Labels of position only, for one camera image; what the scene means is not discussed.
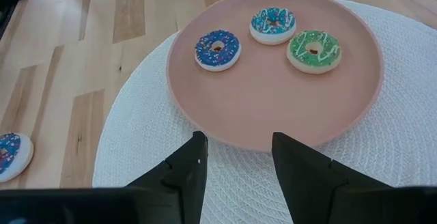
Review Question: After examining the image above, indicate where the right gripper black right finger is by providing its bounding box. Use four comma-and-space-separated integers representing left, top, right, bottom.
271, 131, 393, 224

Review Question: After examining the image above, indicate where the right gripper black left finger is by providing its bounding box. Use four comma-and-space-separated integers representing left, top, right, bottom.
125, 130, 210, 224

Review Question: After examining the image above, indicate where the small dark blue donut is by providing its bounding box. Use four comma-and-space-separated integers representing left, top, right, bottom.
194, 29, 242, 72

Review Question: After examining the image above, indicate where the small green donut white drizzle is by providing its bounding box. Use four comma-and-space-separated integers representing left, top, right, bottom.
285, 29, 343, 75

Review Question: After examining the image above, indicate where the small blue donut white drizzle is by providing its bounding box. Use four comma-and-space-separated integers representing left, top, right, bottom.
249, 6, 297, 46

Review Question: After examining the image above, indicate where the small purple sprinkled donut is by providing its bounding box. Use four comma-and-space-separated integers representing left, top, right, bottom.
0, 132, 35, 184

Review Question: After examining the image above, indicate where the pink round plate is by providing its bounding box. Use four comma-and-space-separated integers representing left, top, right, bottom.
165, 0, 384, 153

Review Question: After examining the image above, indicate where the white woven round placemat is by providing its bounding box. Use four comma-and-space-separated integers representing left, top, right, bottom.
91, 0, 437, 224

